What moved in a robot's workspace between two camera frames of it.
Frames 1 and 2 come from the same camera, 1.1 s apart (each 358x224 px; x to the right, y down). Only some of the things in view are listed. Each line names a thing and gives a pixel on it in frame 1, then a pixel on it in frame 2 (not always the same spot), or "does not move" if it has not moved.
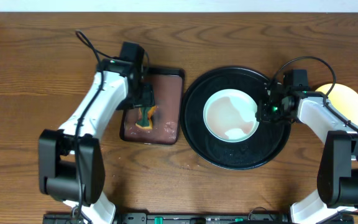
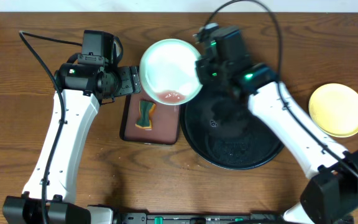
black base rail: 186,218 does not move
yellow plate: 346,102 does not move
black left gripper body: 145,101 to 128,80
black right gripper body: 273,112 to 209,73
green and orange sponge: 145,118 does not move
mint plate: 230,116 to 168,71
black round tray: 266,142 does not move
